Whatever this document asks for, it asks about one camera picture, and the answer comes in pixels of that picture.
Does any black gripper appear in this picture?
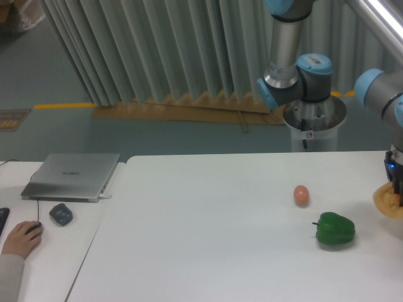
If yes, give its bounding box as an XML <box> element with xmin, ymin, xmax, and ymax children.
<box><xmin>384</xmin><ymin>150</ymin><xmax>403</xmax><ymax>207</ymax></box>

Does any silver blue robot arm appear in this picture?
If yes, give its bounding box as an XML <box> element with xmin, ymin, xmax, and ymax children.
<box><xmin>257</xmin><ymin>1</ymin><xmax>402</xmax><ymax>208</ymax></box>

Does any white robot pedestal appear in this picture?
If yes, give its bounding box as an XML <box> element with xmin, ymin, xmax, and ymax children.
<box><xmin>283</xmin><ymin>96</ymin><xmax>347</xmax><ymax>152</ymax></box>

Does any pale green pleated curtain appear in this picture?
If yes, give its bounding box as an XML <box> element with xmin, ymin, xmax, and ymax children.
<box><xmin>41</xmin><ymin>1</ymin><xmax>402</xmax><ymax>106</ymax></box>

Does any brown egg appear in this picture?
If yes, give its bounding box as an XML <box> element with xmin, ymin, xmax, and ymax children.
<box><xmin>293</xmin><ymin>185</ymin><xmax>310</xmax><ymax>207</ymax></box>

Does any dark grey round device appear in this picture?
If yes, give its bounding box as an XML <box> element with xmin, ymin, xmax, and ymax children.
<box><xmin>49</xmin><ymin>203</ymin><xmax>74</xmax><ymax>227</ymax></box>

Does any silver closed laptop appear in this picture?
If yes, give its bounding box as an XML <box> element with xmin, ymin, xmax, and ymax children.
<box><xmin>21</xmin><ymin>153</ymin><xmax>120</xmax><ymax>202</ymax></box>

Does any green bell pepper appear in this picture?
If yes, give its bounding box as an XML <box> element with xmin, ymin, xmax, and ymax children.
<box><xmin>312</xmin><ymin>212</ymin><xmax>355</xmax><ymax>245</ymax></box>

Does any black keyboard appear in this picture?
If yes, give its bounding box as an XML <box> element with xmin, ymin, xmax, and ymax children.
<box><xmin>0</xmin><ymin>208</ymin><xmax>10</xmax><ymax>235</ymax></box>

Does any beige sleeved forearm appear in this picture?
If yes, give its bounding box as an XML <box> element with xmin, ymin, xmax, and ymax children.
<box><xmin>1</xmin><ymin>254</ymin><xmax>25</xmax><ymax>301</ymax></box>

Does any white laptop cable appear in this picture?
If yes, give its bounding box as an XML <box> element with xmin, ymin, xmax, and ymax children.
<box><xmin>99</xmin><ymin>162</ymin><xmax>122</xmax><ymax>199</ymax></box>

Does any golden brown bread loaf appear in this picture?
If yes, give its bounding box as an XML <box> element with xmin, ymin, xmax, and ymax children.
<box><xmin>373</xmin><ymin>182</ymin><xmax>402</xmax><ymax>219</ymax></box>

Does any brown cardboard sheet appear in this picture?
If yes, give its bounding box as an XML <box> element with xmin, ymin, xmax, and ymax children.
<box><xmin>92</xmin><ymin>91</ymin><xmax>284</xmax><ymax>127</ymax></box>

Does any person's bare hand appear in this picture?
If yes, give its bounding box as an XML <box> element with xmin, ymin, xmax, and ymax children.
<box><xmin>1</xmin><ymin>221</ymin><xmax>44</xmax><ymax>259</ymax></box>

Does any black computer mouse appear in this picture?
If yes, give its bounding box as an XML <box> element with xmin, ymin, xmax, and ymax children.
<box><xmin>25</xmin><ymin>221</ymin><xmax>42</xmax><ymax>235</ymax></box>

